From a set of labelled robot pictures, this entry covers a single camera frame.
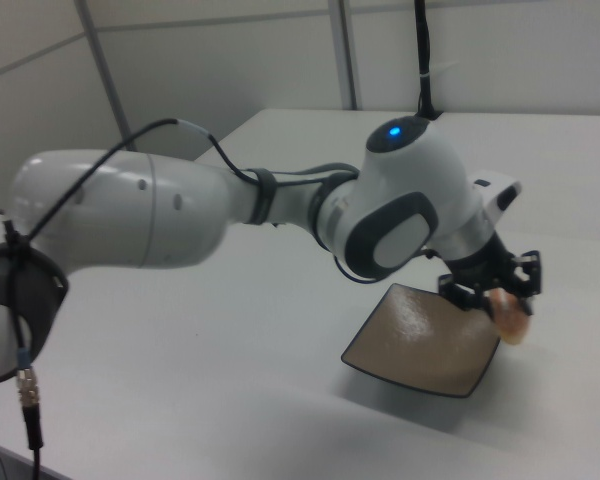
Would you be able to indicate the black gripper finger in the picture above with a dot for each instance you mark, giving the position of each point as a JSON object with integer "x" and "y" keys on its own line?
{"x": 527, "y": 275}
{"x": 462, "y": 295}

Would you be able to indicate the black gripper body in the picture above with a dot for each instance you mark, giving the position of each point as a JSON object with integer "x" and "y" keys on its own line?
{"x": 482, "y": 267}

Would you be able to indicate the oval brown bread roll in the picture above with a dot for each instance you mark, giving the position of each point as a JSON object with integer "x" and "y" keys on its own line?
{"x": 511, "y": 322}

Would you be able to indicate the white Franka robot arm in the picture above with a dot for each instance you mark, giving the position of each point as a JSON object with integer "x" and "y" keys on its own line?
{"x": 170, "y": 210}

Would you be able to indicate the square brown ceramic plate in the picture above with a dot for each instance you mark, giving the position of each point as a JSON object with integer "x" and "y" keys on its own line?
{"x": 420, "y": 345}

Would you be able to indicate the black pole with base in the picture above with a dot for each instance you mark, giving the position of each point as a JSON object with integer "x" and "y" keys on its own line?
{"x": 423, "y": 50}

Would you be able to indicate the grey partition post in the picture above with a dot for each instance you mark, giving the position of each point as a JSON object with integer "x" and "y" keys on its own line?
{"x": 347, "y": 50}
{"x": 105, "y": 65}

